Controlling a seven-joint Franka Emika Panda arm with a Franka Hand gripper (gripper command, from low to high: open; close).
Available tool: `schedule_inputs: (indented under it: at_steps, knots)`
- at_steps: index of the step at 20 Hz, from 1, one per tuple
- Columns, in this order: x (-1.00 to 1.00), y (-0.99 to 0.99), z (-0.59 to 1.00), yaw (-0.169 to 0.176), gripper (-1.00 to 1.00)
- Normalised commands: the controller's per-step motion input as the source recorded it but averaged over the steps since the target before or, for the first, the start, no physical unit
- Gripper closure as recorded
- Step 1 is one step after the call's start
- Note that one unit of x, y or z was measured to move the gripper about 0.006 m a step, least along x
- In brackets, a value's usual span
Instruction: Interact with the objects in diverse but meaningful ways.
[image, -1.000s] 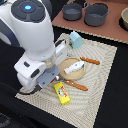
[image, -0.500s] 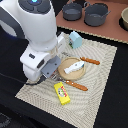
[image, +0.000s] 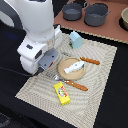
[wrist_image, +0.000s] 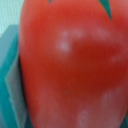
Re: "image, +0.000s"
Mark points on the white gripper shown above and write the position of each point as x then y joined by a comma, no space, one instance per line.
34,55

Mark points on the yellow toy butter box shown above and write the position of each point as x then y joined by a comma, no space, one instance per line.
61,93

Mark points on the light blue toy carton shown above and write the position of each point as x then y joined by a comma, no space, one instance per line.
75,40

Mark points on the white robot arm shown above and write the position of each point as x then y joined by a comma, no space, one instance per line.
36,17

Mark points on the beige woven placemat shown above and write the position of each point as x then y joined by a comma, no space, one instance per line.
81,111

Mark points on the small grey pot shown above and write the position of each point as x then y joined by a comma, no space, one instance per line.
72,11

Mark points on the large grey pot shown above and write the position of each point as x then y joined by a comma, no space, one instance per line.
95,14

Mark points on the pink wooden tray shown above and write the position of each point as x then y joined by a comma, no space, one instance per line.
109,30

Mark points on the beige bowl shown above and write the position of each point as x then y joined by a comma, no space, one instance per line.
124,18

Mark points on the fork with wooden handle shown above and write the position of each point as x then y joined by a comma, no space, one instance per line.
76,85

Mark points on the knife with wooden handle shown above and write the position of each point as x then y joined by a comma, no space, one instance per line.
82,58

